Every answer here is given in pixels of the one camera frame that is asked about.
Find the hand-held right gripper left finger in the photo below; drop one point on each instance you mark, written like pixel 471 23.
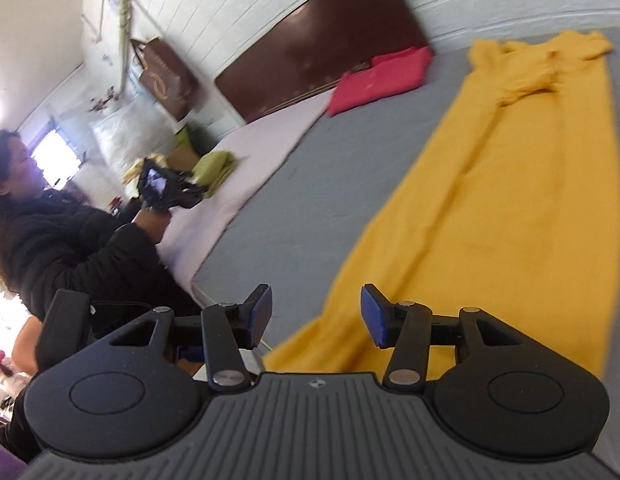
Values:
pixel 260 316

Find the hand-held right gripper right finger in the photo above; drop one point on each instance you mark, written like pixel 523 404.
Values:
pixel 372 318

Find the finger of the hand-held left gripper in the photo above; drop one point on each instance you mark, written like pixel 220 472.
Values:
pixel 196 193

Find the yellow garment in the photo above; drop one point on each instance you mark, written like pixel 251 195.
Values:
pixel 479 195

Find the person's left forearm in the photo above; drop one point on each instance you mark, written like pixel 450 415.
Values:
pixel 110 265

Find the person's left hand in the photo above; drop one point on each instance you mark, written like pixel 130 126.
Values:
pixel 151 224

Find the green folded cloth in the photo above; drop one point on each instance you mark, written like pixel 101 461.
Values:
pixel 216 166

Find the pale lilac bed sheet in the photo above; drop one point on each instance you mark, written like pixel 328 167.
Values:
pixel 230 175

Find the clear plastic bag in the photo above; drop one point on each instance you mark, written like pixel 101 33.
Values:
pixel 124 132

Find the brown handbag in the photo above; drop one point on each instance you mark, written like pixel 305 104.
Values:
pixel 162 77

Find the bright window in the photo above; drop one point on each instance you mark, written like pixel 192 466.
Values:
pixel 54 156

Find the grey bed blanket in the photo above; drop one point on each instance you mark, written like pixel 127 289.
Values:
pixel 310 200

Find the person's body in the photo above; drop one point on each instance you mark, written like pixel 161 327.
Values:
pixel 37 240

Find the brown wooden headboard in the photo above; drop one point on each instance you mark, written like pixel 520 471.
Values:
pixel 322 42

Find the red folded cloth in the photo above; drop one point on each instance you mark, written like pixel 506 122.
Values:
pixel 379 80

